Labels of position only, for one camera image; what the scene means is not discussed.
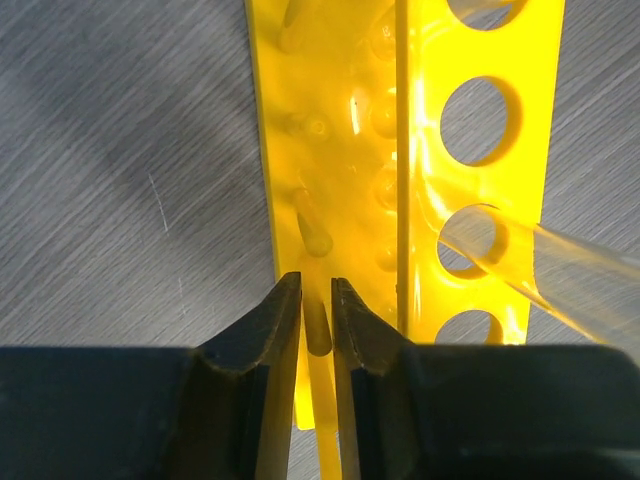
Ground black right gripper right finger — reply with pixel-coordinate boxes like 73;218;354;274
331;278;639;479

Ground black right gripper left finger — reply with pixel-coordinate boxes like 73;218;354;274
1;272;302;479

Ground clear glass test tube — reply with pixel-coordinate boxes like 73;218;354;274
439;205;639;359

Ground yellow test tube rack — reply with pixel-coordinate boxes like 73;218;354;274
246;1;565;479

